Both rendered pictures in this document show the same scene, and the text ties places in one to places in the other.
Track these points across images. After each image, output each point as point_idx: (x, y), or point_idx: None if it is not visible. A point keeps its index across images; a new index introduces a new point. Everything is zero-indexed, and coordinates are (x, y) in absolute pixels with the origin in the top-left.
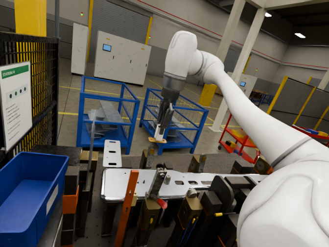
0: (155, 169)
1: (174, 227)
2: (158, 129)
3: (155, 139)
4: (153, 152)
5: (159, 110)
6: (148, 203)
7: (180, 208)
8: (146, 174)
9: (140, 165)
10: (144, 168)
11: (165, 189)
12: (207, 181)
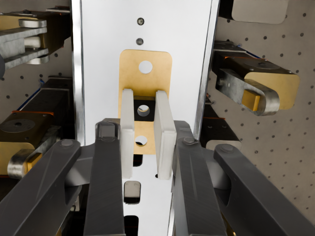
0: (202, 100)
1: (58, 101)
2: (120, 123)
3: (122, 91)
4: (244, 104)
5: (270, 215)
6: (11, 23)
7: (39, 123)
8: (179, 61)
9: (258, 59)
10: (208, 61)
11: (106, 102)
12: (137, 235)
